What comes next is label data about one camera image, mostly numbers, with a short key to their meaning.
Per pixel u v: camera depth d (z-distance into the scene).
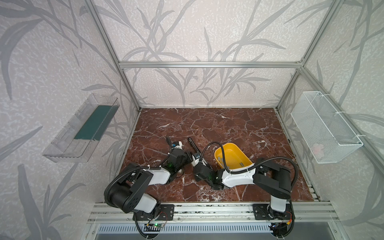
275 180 0.47
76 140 0.64
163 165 0.72
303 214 0.74
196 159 0.77
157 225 0.71
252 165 0.51
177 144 0.84
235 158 0.92
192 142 0.98
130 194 0.43
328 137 0.62
